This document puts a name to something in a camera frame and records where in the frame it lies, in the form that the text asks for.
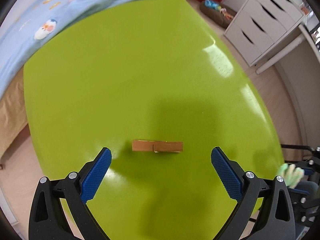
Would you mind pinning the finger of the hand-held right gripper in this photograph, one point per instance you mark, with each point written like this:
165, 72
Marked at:
303, 198
311, 165

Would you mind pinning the black chair frame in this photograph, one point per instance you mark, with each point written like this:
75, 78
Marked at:
297, 147

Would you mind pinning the brown pet bed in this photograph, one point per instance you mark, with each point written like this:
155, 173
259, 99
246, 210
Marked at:
215, 12

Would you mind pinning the white desk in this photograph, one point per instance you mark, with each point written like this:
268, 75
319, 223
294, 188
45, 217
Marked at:
280, 57

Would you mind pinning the light blue printed blanket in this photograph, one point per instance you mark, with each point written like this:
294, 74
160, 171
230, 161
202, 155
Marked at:
50, 25

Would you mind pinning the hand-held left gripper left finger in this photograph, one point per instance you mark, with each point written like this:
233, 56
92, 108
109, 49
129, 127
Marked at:
97, 175

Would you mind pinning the white drawer cabinet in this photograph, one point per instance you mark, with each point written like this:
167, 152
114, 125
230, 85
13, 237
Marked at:
257, 25

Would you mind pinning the wooden clothespin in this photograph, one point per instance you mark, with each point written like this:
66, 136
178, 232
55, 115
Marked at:
157, 146

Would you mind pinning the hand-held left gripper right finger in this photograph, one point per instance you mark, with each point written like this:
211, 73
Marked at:
226, 175

